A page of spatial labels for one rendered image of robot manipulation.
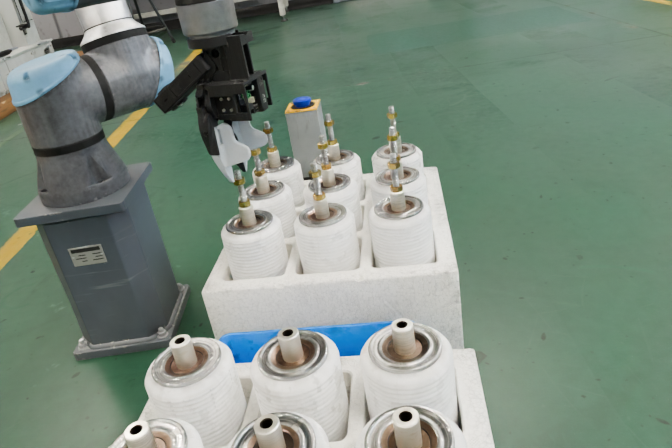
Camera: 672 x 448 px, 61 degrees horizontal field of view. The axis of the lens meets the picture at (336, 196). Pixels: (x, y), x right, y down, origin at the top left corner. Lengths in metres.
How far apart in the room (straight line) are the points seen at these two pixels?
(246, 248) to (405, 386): 0.39
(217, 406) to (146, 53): 0.65
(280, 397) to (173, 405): 0.11
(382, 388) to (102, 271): 0.63
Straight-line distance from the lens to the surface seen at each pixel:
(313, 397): 0.61
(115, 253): 1.06
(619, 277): 1.17
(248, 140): 0.88
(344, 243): 0.87
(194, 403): 0.64
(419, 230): 0.85
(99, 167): 1.04
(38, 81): 1.01
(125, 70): 1.05
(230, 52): 0.79
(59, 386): 1.16
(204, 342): 0.68
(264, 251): 0.89
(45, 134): 1.03
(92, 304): 1.13
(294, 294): 0.88
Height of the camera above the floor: 0.65
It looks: 25 degrees down
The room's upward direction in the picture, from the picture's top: 10 degrees counter-clockwise
